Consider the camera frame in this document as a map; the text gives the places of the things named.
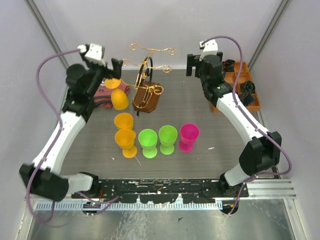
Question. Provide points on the orange wine glass front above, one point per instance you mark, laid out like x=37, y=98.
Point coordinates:
x=125, y=139

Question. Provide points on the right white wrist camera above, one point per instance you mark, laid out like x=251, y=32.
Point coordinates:
x=208, y=48

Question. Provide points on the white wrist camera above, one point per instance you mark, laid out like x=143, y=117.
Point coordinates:
x=208, y=48
x=92, y=53

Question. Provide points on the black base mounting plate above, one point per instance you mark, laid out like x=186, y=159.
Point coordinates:
x=160, y=191

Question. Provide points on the black crumpled item top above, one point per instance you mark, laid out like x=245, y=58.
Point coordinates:
x=228, y=65

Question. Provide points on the gold wire wine glass rack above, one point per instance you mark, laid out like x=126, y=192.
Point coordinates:
x=147, y=92

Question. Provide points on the green wine glass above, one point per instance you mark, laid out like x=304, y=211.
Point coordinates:
x=167, y=136
x=148, y=140

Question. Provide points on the black crumpled item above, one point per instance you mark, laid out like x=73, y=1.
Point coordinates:
x=228, y=65
x=246, y=99
x=247, y=87

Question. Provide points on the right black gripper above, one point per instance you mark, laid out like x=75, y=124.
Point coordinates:
x=192, y=61

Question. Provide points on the pink plastic wine glass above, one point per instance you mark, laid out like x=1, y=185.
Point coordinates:
x=189, y=133

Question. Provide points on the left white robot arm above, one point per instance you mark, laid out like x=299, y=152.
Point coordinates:
x=42, y=177

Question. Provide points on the black crumpled item right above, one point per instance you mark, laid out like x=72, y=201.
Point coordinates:
x=247, y=87

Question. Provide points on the slotted grey cable duct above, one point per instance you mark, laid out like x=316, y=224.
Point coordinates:
x=75, y=205

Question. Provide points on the black crumpled item bottom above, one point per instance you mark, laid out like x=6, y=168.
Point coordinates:
x=246, y=99

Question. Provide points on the orange compartment tray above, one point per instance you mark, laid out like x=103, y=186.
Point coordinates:
x=245, y=75

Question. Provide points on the orange wine glass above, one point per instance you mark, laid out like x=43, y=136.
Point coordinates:
x=124, y=120
x=125, y=139

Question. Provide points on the aluminium frame rail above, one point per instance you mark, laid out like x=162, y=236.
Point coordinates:
x=61, y=189

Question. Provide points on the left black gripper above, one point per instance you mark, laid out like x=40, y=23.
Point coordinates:
x=117, y=71

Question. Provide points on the green wine glass right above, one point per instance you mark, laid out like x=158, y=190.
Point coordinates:
x=167, y=136

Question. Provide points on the green wine glass left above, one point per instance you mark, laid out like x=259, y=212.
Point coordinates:
x=148, y=140

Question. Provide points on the orange wine glass rear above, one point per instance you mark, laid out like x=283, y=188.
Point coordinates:
x=124, y=120

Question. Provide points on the red printed cloth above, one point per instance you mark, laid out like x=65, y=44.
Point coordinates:
x=102, y=97

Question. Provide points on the yellow plastic wine glass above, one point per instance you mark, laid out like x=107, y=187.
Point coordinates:
x=119, y=93

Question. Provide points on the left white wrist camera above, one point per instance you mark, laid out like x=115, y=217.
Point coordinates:
x=92, y=53

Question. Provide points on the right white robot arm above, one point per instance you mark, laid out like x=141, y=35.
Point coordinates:
x=261, y=147

